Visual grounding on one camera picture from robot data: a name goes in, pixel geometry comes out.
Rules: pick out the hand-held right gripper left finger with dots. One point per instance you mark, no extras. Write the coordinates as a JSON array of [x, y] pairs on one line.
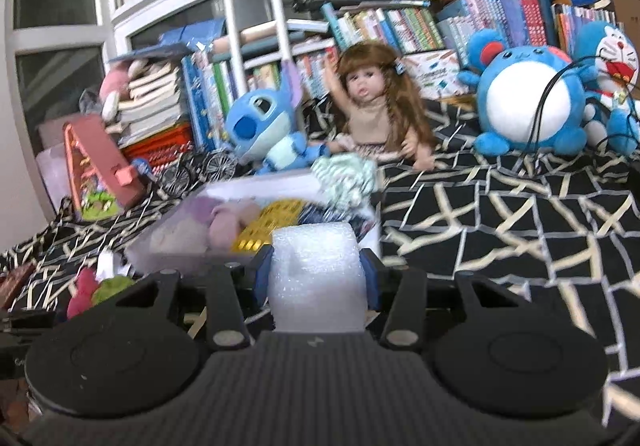
[[263, 268]]

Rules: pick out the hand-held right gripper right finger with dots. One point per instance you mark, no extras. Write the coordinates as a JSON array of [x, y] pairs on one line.
[[373, 273]]

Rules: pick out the white bubble wrap block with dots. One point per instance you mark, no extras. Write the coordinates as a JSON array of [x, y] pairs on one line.
[[315, 276]]

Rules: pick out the white storage box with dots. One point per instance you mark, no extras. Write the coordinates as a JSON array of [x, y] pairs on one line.
[[165, 246]]

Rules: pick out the yellow plastic grid toy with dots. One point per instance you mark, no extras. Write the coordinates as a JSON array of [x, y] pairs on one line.
[[270, 226]]

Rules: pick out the purple plush toy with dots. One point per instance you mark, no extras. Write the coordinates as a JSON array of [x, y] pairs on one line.
[[225, 226]]

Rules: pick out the magenta plush toy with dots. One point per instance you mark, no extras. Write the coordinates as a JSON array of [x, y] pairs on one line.
[[82, 293]]

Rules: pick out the green white striped cloth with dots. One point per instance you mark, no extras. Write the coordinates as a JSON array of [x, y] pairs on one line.
[[345, 178]]

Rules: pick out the miniature metal bicycle model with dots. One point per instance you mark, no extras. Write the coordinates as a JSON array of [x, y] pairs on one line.
[[220, 164]]

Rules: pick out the green plush toy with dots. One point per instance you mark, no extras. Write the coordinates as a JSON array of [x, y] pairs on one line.
[[112, 288]]

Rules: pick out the black geometric patterned blanket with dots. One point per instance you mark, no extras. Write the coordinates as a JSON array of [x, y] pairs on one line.
[[500, 236]]

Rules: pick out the blue alien plush toy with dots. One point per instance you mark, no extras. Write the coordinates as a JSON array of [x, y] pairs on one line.
[[255, 120]]

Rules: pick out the long-haired baby doll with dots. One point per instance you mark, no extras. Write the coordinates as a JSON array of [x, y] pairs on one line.
[[370, 120]]

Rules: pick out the small blue toy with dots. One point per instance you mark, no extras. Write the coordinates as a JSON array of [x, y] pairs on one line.
[[142, 166]]

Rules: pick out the orange plastic basket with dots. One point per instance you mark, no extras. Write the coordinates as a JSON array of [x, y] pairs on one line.
[[160, 148]]

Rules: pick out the lilac storage box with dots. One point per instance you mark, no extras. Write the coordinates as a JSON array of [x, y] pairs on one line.
[[50, 165]]

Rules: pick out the wooden box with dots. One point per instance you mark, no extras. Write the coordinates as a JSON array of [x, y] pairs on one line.
[[457, 103]]

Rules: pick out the pink toy house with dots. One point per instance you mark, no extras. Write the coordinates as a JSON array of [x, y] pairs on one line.
[[100, 150]]

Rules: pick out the stack of pale books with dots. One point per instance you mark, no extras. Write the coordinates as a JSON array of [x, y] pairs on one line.
[[150, 100]]

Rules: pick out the colourful printed craft box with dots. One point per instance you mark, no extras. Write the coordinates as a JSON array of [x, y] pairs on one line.
[[435, 75]]

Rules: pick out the round blue mouse plush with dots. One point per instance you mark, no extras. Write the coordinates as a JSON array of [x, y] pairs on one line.
[[520, 100]]

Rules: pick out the brown paper roll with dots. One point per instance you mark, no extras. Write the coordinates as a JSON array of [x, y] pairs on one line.
[[245, 38]]

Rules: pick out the white pipe rack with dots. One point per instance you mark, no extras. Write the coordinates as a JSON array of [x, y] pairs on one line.
[[235, 35]]

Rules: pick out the pink plush toy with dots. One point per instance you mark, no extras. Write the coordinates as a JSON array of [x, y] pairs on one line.
[[112, 85]]

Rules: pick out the blue printed board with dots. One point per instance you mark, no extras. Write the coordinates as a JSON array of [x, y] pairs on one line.
[[150, 55]]

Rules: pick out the row of colourful books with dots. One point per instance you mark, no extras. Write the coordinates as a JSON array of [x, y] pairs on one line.
[[415, 28]]

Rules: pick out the black pole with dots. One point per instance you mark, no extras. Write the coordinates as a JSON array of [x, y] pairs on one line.
[[360, 1]]

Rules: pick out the blue robot cat plush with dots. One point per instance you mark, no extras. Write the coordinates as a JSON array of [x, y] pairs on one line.
[[615, 55]]

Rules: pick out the brown cardboard box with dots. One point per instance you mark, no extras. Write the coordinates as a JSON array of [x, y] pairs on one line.
[[627, 8]]

